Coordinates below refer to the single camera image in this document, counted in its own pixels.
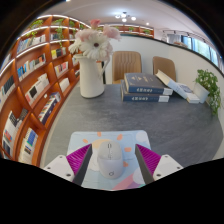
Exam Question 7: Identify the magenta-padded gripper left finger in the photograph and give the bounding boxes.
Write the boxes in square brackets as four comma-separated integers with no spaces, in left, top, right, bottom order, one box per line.
[43,143,94,187]

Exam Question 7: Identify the thick white book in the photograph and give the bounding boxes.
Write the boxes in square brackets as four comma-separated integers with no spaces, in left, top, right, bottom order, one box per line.
[154,69,194,101]

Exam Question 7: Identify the tan upholstered chair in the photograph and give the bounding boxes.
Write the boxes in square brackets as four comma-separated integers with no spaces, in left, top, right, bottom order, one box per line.
[111,50,143,85]
[152,56,177,83]

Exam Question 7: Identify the pastel sun-print mouse pad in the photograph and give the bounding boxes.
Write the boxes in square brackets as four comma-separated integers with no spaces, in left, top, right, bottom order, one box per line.
[66,130,152,192]

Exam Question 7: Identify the window with dark frame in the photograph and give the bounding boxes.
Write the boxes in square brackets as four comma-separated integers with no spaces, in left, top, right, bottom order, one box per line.
[166,33,218,64]

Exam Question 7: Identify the green plant in white pot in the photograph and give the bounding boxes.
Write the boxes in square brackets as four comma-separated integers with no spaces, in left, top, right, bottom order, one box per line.
[192,69,223,117]

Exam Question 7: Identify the long orange wooden bookshelf unit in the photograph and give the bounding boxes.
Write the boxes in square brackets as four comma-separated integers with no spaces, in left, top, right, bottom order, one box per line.
[0,13,91,168]

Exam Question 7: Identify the multi-bulb ceiling lamp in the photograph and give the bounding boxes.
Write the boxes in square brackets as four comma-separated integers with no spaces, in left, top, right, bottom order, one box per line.
[114,11,138,24]

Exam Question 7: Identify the white book with blue cover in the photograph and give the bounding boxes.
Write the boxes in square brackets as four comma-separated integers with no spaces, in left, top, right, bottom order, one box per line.
[178,83,201,104]

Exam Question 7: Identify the orange shelf unit with plants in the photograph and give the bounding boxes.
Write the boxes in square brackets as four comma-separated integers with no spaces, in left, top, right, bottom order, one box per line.
[109,22,155,38]

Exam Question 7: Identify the pink and white flowers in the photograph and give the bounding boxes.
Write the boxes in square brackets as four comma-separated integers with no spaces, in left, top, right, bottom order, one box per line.
[68,19,122,63]

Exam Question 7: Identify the white ceramic vase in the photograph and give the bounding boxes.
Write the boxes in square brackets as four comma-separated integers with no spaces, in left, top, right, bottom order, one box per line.
[73,54,110,99]

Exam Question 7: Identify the white computer mouse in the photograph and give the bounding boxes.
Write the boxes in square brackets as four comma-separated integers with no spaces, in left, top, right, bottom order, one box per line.
[96,139,126,180]

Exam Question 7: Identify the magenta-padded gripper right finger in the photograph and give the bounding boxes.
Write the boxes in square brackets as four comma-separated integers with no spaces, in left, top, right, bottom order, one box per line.
[134,144,184,185]

